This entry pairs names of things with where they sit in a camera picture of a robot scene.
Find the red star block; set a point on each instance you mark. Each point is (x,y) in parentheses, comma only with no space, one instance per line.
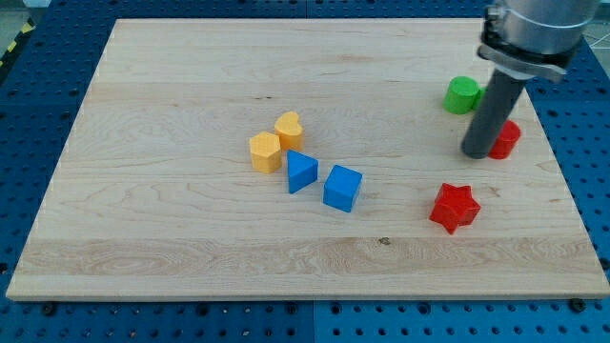
(454,207)

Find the blue triangle block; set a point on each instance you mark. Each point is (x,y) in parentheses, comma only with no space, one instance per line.
(302,170)

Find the blue cube block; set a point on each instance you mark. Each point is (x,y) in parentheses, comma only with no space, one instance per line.
(341,188)

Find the yellow hexagon block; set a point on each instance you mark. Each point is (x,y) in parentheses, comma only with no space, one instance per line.
(265,152)

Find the yellow heart block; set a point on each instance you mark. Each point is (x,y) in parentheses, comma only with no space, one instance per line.
(291,134)

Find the wooden board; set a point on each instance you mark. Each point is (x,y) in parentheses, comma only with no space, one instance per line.
(155,197)

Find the green cylinder block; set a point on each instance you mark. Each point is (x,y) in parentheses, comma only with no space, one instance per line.
(460,95)

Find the red cylinder block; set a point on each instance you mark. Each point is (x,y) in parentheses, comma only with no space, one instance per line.
(506,141)

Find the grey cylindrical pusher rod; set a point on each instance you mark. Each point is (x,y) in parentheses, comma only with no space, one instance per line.
(494,108)

